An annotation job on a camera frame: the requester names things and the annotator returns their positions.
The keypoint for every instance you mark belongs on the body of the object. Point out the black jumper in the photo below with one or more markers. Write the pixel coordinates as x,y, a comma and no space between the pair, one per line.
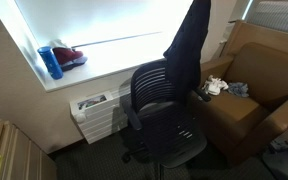
184,54

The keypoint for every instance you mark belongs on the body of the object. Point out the black mesh office chair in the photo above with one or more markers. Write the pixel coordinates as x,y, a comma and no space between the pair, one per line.
164,124

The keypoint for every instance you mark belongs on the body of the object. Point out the white crumpled cloth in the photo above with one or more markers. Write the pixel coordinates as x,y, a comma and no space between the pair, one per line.
214,86

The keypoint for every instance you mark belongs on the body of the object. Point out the blue crumpled cloth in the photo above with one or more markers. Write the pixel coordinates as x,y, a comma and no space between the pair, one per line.
239,89

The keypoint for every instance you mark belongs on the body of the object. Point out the blue water bottle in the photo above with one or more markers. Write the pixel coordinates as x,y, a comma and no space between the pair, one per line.
51,62

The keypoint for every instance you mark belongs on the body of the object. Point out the wooden drawer cabinet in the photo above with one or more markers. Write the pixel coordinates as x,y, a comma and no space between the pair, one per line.
21,157

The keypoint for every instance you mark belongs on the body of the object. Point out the grey striped mattress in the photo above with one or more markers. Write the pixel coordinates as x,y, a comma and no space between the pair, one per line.
270,14

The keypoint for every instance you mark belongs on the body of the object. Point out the white wall heater unit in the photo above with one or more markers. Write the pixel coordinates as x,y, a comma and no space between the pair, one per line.
99,115

